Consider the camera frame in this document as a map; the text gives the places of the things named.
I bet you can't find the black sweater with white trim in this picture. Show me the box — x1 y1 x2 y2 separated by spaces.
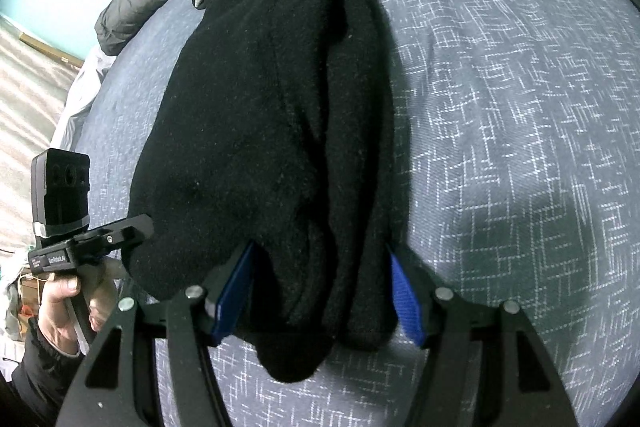
122 0 412 383

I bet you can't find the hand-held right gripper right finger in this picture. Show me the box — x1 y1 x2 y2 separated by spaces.
385 243 576 427

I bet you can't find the blue patterned bed cover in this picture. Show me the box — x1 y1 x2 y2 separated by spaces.
70 0 640 427

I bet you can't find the beige curtain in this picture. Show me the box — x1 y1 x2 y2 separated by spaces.
0 14 83 253

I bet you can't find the wooden strip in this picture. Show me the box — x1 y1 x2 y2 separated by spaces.
19 33 85 68

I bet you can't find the person's left hand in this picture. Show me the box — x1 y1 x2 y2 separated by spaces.
37 271 120 356

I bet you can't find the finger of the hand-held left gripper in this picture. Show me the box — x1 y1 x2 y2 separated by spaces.
84 213 154 251

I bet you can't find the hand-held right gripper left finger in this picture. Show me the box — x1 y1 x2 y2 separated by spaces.
56 241 258 427

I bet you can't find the light grey crumpled sheet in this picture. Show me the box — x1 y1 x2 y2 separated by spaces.
50 49 117 152

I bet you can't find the person's left forearm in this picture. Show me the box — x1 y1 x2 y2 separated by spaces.
10 322 86 423

